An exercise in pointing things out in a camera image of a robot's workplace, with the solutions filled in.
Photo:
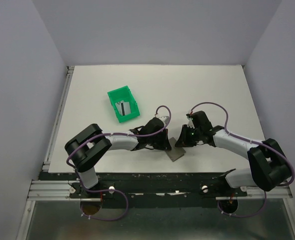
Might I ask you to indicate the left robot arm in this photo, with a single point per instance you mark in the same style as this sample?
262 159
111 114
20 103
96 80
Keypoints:
89 146

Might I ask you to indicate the aluminium rail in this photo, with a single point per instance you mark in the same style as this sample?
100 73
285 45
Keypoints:
57 121
60 190

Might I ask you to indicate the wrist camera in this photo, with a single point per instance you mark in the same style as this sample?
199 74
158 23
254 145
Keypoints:
190 123
164 118

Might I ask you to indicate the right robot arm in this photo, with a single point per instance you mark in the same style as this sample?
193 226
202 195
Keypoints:
267 166

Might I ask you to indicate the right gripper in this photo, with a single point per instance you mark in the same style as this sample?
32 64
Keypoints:
183 141

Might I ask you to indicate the green plastic bin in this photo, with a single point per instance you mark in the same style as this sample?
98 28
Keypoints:
124 93

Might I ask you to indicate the cards in green bin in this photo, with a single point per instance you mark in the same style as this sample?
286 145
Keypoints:
123 107

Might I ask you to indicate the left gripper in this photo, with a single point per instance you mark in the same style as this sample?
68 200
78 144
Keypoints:
165 144

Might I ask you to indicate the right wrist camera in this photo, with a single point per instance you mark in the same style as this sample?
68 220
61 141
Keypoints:
190 123

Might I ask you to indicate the aluminium front rail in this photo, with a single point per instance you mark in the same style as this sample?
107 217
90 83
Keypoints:
60 190

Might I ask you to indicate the grey card holder wallet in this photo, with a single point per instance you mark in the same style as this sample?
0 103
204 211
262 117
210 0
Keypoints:
174 153

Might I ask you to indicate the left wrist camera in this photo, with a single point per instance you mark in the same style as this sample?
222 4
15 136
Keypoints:
164 118

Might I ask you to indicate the aluminium left side rail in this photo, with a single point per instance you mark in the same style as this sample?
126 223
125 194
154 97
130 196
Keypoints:
57 121

